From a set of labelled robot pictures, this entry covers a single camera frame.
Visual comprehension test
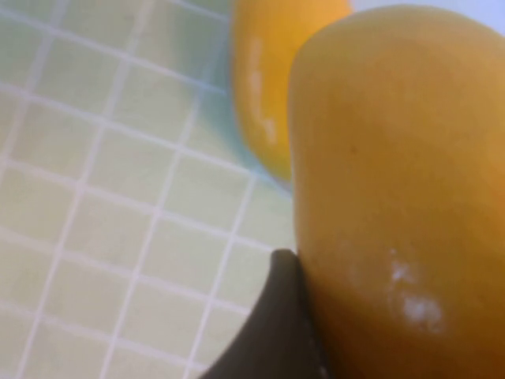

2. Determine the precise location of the orange mango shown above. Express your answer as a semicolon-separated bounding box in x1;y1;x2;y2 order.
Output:
290;4;505;379

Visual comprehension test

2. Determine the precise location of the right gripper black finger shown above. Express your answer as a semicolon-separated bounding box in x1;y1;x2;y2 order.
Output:
195;248;331;379

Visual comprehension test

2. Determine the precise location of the yellow mango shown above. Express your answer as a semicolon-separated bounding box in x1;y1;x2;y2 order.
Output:
230;0;354;182

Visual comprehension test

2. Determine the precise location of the green checkered tablecloth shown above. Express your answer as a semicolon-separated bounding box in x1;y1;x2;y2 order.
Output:
0;0;301;379

